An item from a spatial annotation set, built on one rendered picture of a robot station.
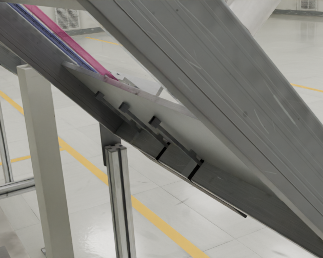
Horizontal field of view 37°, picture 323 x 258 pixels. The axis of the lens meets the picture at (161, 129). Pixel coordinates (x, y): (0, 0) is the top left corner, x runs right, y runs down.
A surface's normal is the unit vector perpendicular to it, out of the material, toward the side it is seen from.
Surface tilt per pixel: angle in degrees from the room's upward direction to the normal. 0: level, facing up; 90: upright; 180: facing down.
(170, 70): 90
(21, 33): 90
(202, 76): 90
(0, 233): 0
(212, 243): 0
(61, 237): 90
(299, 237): 42
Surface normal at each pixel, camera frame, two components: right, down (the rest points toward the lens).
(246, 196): -0.63, -0.56
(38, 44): 0.50, 0.24
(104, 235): -0.07, -0.95
